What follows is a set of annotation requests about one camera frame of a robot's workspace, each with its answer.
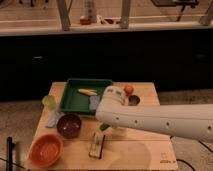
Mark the black stand post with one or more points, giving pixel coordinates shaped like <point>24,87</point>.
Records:
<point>9,154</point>

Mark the dark purple bowl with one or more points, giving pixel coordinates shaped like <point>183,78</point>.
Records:
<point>69,126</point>

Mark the wooden block brush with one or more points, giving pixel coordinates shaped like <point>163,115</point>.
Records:
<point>96,146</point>

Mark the green plastic tray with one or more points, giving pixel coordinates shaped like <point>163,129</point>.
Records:
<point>73,101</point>

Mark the orange bowl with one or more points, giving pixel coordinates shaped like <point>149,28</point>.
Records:
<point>46,150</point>

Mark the grey sponge in tray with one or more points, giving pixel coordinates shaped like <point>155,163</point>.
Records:
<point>94,102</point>

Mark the red object on shelf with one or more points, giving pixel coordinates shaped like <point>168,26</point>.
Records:
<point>85,21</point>

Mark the light green cup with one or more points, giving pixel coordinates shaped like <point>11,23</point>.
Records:
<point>49,102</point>

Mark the orange tomato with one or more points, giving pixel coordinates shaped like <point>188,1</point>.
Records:
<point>128,89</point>

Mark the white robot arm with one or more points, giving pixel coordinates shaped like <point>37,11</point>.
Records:
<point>186,121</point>

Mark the green chili pepper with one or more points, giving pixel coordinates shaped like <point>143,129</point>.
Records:
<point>104,126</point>

